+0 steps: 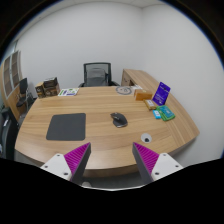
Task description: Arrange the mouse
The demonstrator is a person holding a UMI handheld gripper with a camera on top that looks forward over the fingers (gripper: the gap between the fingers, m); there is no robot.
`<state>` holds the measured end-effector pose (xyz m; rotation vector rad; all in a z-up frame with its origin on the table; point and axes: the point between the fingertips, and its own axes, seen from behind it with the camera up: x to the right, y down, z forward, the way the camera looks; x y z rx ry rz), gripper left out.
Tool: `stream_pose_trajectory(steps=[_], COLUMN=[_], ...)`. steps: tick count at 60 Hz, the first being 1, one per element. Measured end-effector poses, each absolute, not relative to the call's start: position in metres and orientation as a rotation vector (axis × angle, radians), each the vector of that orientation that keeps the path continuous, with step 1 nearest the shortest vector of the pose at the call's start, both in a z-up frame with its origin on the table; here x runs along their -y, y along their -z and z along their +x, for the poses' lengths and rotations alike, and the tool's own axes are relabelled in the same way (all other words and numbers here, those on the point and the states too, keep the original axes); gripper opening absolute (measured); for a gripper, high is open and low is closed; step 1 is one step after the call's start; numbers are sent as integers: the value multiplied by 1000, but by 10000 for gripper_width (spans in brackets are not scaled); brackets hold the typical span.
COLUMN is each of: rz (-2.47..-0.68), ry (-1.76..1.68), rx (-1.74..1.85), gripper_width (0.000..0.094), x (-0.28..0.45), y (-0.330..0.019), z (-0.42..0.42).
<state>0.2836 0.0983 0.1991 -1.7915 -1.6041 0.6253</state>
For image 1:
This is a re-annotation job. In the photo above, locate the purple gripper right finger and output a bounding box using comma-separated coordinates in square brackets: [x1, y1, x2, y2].
[132, 141, 184, 185]

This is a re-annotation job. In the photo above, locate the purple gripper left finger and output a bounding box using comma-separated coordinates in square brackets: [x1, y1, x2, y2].
[40, 142, 92, 186]

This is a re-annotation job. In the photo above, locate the dark grey mouse pad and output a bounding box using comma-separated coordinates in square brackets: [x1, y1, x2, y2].
[46, 113, 86, 141]

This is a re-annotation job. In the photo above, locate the dark grey computer mouse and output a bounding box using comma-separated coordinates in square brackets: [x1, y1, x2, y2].
[111, 112, 128, 128]

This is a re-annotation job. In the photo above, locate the small blue card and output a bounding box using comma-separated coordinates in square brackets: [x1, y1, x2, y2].
[153, 110, 161, 119]

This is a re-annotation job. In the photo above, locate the green packet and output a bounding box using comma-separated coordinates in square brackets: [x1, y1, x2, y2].
[157, 105, 175, 121]

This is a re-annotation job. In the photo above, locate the small yellow box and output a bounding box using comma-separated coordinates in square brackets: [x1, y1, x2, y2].
[145, 100, 156, 110]

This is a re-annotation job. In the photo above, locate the purple standing sign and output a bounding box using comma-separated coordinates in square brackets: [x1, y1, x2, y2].
[153, 82, 171, 106]

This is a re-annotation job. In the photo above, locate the orange cardboard box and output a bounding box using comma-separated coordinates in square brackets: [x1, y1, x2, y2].
[134, 89, 153, 101]

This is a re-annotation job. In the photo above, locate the white green leaflet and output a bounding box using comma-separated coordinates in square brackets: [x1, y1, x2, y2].
[58, 88, 79, 96]

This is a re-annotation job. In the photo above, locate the black chair at left edge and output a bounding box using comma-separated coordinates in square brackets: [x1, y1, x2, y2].
[0, 107, 19, 160]

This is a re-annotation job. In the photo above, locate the large brown cardboard box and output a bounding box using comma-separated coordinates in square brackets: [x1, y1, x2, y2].
[43, 77, 60, 97]

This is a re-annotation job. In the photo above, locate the black chair by shelf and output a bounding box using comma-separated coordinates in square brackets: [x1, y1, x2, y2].
[16, 78, 34, 107]

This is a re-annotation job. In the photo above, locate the small brown cardboard box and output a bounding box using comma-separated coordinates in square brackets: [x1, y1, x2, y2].
[35, 82, 46, 98]

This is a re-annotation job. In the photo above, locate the wooden side cabinet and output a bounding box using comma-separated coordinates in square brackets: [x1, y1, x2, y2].
[121, 69, 158, 88]

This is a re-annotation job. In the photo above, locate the black mesh office chair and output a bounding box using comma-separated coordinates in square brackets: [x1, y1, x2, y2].
[80, 62, 118, 87]

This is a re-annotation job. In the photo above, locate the wooden bookshelf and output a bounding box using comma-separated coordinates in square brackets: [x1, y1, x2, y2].
[0, 51, 25, 119]

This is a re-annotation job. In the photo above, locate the coiled grey cable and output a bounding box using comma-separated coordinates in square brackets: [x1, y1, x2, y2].
[115, 85, 134, 96]

